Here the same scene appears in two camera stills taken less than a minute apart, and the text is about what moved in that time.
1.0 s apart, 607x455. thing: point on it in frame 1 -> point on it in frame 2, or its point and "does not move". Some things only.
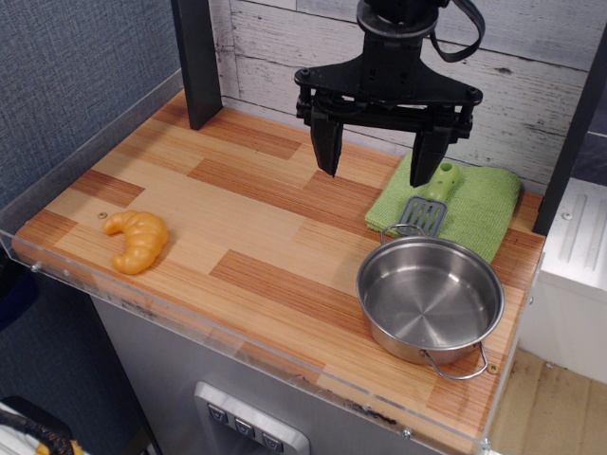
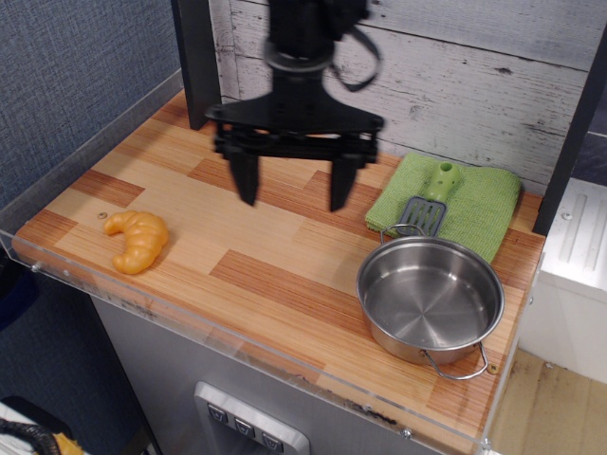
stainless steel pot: (429, 301) does not move
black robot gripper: (389, 86) -> (296, 116)
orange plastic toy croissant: (145, 237) does not move
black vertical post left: (194, 35) does not move
